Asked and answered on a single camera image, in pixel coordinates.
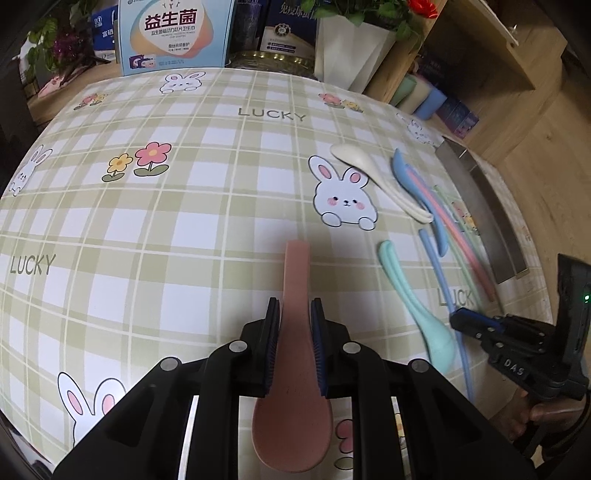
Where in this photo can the blue cup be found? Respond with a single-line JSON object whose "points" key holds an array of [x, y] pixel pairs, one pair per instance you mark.
{"points": [[431, 104]]}

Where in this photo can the metal tray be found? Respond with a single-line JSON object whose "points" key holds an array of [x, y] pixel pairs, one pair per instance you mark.
{"points": [[480, 207]]}

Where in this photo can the cream spoon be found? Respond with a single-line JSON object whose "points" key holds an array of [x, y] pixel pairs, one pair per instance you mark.
{"points": [[355, 157]]}

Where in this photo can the pink spoon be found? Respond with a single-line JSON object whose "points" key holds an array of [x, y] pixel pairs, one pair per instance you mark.
{"points": [[295, 277]]}

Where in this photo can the cream cup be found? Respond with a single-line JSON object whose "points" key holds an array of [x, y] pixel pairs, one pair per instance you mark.
{"points": [[422, 97]]}

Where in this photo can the purple box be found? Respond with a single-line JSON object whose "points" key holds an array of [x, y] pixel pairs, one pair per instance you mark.
{"points": [[459, 117]]}

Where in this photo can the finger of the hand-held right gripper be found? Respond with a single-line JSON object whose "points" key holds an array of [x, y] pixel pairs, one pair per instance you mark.
{"points": [[480, 321], [468, 330]]}

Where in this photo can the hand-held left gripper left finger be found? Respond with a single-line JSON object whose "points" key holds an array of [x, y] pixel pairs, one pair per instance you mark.
{"points": [[272, 341]]}

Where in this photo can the wooden shelf unit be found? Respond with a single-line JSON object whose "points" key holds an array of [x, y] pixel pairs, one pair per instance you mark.
{"points": [[498, 41]]}

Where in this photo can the pink chopstick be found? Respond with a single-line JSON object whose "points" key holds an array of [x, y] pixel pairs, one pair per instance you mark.
{"points": [[455, 235]]}

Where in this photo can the white flower pot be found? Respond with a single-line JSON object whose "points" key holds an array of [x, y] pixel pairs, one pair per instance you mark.
{"points": [[351, 55]]}

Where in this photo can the blue chopstick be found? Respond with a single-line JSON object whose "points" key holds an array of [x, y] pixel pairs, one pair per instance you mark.
{"points": [[436, 272]]}

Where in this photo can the green chopstick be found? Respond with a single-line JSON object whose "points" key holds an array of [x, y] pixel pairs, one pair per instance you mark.
{"points": [[449, 207]]}

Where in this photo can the gold tray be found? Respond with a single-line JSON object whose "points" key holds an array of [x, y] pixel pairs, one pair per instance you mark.
{"points": [[272, 62]]}

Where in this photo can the dark blue box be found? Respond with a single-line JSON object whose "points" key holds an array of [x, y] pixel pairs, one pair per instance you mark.
{"points": [[288, 27]]}

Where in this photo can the mint green spoon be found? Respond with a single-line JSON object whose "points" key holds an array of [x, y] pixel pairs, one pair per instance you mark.
{"points": [[431, 332]]}

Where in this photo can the black chair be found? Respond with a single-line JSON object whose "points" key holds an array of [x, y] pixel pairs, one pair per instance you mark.
{"points": [[14, 101]]}

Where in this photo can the blue and white box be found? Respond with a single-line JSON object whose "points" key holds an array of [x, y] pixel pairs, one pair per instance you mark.
{"points": [[105, 32]]}

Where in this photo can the blue spoon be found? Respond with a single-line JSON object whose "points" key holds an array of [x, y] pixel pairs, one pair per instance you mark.
{"points": [[400, 168]]}

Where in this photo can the green cup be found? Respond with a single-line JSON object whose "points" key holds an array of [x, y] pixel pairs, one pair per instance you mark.
{"points": [[402, 92]]}

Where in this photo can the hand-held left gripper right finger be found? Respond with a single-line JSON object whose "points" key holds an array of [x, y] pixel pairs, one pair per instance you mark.
{"points": [[318, 341]]}

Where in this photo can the light blue product box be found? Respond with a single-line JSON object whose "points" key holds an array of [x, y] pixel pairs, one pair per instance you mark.
{"points": [[175, 32]]}

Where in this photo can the person's right hand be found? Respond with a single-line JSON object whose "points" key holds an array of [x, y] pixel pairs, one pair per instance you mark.
{"points": [[554, 415]]}

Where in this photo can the pink blossom plant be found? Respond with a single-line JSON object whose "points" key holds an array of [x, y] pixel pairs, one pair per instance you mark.
{"points": [[51, 46]]}

